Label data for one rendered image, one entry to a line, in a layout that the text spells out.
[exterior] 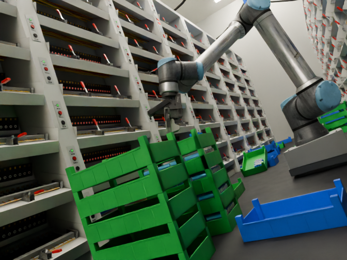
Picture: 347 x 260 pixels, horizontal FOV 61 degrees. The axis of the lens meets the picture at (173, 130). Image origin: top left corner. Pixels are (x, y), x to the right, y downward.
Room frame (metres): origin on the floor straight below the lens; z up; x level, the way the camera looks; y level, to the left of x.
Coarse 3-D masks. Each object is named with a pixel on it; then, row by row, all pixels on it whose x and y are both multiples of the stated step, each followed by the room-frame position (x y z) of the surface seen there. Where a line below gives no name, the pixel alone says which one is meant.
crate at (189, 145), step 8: (208, 128) 1.27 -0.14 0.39; (192, 136) 1.11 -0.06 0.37; (200, 136) 1.13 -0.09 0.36; (208, 136) 1.22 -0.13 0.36; (184, 144) 1.12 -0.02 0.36; (192, 144) 1.11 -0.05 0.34; (200, 144) 1.10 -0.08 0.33; (208, 144) 1.18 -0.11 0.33; (184, 152) 1.13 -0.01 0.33; (192, 152) 1.28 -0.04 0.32; (168, 160) 1.20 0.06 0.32
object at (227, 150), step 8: (168, 24) 3.10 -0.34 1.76; (176, 24) 3.06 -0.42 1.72; (176, 40) 3.09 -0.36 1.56; (184, 40) 3.05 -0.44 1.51; (184, 56) 3.08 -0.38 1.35; (192, 56) 3.05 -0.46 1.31; (200, 80) 3.05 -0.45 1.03; (208, 88) 3.06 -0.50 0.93; (200, 96) 3.08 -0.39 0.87; (208, 96) 3.04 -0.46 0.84; (200, 112) 3.11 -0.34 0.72; (208, 112) 3.07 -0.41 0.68; (216, 112) 3.03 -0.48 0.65; (216, 128) 3.06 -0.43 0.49; (224, 152) 3.07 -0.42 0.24; (232, 168) 3.06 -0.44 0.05
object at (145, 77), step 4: (136, 64) 1.86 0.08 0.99; (136, 68) 1.86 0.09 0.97; (140, 76) 1.90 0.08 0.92; (144, 76) 1.94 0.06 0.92; (148, 76) 1.99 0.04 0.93; (152, 76) 2.04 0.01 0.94; (156, 76) 2.09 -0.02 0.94; (140, 80) 2.08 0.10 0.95; (144, 80) 2.15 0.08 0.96; (148, 80) 1.99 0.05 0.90; (152, 80) 2.04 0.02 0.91; (156, 80) 2.09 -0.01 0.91; (148, 84) 2.28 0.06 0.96; (152, 84) 2.29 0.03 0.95
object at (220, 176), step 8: (224, 168) 1.27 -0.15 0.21; (208, 176) 1.11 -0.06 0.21; (216, 176) 1.14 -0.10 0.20; (224, 176) 1.23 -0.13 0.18; (192, 184) 1.14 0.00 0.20; (200, 184) 1.12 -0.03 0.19; (208, 184) 1.11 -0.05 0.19; (216, 184) 1.12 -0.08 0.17; (168, 192) 1.18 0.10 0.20; (200, 192) 1.13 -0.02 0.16
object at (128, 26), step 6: (120, 24) 1.89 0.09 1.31; (126, 24) 1.95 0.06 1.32; (132, 24) 2.01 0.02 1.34; (126, 30) 2.14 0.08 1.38; (132, 30) 2.03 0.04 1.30; (138, 30) 2.09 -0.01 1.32; (144, 30) 2.16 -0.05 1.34; (150, 30) 2.25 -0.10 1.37; (126, 36) 2.21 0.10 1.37; (132, 36) 2.23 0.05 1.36; (138, 36) 2.31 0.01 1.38; (144, 36) 2.31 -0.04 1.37; (150, 36) 2.24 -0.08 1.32; (156, 36) 2.33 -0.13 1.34
